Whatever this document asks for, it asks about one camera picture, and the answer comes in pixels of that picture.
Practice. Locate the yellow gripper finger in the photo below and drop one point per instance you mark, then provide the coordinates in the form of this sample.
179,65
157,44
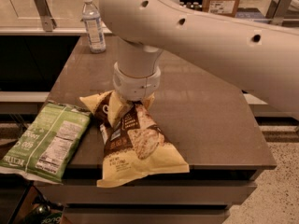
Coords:
148,101
117,108

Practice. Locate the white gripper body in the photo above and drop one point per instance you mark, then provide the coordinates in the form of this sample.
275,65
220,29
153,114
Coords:
135,86

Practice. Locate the green chip bag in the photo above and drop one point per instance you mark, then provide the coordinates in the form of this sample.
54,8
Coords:
47,146

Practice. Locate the left metal glass bracket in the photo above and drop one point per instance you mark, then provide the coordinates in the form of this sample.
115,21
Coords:
47,21

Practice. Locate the brown yellow chip bag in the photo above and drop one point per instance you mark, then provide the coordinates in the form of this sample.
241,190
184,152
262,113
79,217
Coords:
135,148

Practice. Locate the clear plastic water bottle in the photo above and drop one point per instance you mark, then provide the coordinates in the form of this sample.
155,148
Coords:
92,20

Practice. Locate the green can under table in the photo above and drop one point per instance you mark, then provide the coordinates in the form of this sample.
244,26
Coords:
44,213

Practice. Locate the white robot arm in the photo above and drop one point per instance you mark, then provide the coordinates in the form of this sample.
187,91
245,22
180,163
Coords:
258,58

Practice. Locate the metal glass bracket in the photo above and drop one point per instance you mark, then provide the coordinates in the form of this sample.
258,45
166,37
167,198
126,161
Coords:
283,13
47,21

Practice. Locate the right metal glass bracket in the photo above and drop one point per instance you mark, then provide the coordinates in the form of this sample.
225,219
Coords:
283,13

